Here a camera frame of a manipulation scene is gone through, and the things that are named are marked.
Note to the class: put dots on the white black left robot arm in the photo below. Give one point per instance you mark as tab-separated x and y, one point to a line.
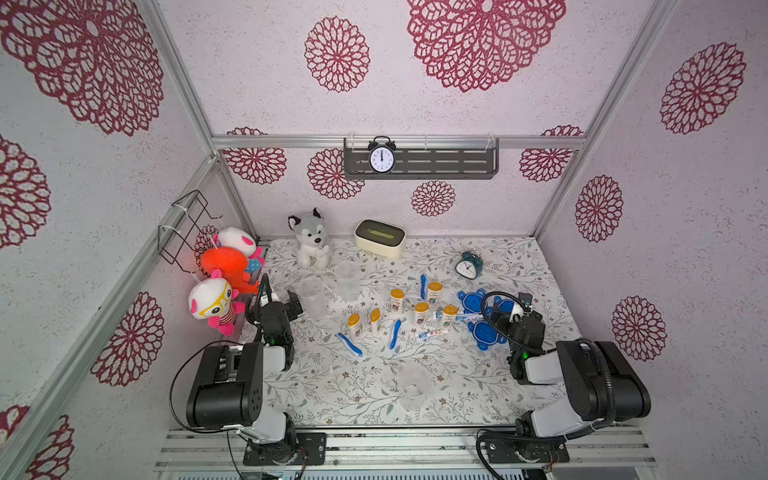
228	391

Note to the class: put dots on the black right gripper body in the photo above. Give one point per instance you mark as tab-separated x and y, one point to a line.
507	321

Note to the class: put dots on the yellow cap lotion bottle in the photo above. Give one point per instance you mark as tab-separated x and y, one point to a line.
354	325

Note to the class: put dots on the green teal alarm clock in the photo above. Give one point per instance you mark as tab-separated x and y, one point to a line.
469	266

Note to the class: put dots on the black wall alarm clock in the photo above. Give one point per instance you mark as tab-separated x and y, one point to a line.
382	154

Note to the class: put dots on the clear plastic cup left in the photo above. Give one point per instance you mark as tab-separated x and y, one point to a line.
311	292

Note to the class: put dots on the grey metal wall shelf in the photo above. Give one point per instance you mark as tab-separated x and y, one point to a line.
429	162

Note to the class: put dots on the grey husky plush toy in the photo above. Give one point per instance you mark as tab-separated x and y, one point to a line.
313	246

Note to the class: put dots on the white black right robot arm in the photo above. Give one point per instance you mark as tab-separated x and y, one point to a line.
601	388

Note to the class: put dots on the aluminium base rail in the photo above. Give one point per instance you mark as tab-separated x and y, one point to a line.
399	448

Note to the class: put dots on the cream tissue box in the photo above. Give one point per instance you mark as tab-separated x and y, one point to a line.
380	238

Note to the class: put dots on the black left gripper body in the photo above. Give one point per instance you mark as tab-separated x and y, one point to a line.
270	306

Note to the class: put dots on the black wire wall basket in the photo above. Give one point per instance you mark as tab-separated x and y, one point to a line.
184	240

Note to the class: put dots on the white pink plush upper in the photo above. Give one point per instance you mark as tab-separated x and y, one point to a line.
238	240

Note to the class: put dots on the orange red plush toy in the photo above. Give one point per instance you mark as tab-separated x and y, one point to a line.
229	264

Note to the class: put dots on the clear plastic cup right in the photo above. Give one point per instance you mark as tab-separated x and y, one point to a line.
348	276

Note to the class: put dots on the clear plastic kit container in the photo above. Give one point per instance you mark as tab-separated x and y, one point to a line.
415	385

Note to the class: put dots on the clear plastic cup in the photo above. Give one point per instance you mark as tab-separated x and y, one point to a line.
311	292
348	276

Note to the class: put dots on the white plush with glasses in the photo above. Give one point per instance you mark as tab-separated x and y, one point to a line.
215	300

